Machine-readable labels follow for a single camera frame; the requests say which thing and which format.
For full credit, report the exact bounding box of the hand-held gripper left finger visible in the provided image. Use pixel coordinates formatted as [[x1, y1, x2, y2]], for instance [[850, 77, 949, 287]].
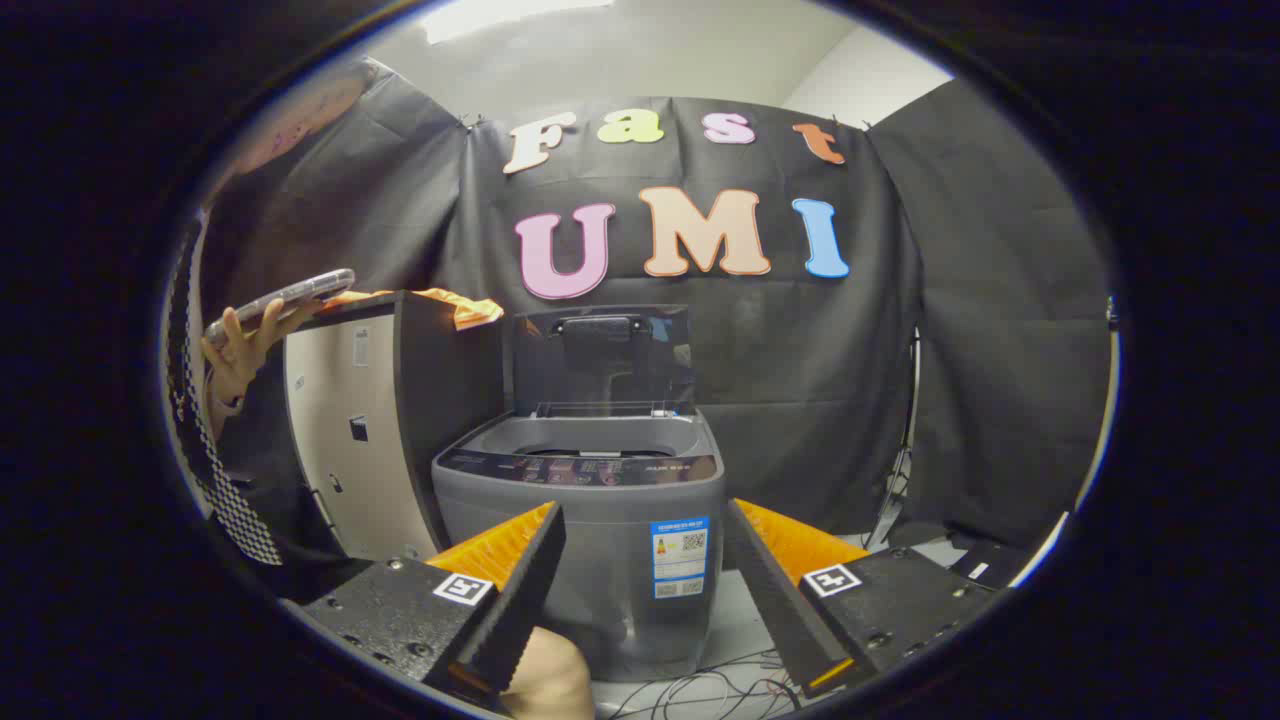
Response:
[[298, 500, 568, 713]]

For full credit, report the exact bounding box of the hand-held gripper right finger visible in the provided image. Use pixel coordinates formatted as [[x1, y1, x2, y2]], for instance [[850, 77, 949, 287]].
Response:
[[722, 497, 1001, 701]]

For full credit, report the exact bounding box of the orange garment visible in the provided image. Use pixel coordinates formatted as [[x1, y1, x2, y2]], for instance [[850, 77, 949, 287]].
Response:
[[320, 287, 505, 332]]

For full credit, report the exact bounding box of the black light stand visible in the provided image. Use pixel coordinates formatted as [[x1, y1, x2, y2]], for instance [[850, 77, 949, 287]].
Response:
[[865, 330, 921, 551]]

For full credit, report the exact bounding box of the smartphone in clear case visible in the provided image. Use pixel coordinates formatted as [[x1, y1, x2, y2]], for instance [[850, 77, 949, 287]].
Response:
[[205, 268, 357, 346]]

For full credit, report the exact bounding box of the bundle of floor cables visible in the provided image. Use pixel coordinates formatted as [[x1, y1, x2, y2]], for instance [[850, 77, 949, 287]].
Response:
[[610, 650, 801, 720]]

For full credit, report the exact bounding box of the black box with white label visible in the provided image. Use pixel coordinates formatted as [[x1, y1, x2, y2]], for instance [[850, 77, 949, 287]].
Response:
[[945, 540, 1041, 591]]

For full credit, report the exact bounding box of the grey washing machine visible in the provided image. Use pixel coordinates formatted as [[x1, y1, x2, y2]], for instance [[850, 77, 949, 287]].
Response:
[[432, 408, 727, 683]]

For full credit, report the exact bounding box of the person's bare knee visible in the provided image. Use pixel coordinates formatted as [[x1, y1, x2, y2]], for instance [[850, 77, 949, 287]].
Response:
[[500, 627, 596, 720]]

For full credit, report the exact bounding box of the black backdrop cloth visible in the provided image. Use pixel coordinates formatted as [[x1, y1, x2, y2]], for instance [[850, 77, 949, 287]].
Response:
[[200, 60, 1116, 551]]

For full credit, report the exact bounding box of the black and beige cabinet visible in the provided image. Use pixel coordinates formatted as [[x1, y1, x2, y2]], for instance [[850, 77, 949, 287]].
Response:
[[283, 290, 506, 563]]

